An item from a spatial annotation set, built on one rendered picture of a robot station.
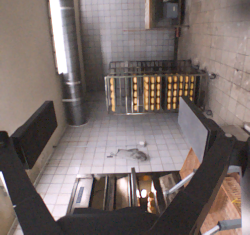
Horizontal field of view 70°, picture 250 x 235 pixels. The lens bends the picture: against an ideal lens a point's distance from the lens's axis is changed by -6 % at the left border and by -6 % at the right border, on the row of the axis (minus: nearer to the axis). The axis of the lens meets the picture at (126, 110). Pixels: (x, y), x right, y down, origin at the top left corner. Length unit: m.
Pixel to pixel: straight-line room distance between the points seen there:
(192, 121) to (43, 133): 0.13
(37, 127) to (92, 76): 5.30
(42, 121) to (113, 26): 5.12
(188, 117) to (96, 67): 5.24
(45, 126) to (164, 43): 5.25
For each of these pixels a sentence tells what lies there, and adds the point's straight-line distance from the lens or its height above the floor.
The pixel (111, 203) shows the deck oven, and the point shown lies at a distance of 2.13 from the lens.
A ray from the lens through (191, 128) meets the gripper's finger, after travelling 0.17.
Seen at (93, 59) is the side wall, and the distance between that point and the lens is 5.37.
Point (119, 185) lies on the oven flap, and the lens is 2.31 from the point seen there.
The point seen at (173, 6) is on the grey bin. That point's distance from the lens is 4.75.
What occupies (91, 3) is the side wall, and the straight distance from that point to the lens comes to 5.36.
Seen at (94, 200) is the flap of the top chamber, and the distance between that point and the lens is 2.19.
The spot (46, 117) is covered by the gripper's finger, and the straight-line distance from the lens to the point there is 0.19.
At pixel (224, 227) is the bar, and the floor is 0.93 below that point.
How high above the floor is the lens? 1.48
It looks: level
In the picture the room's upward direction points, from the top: 92 degrees counter-clockwise
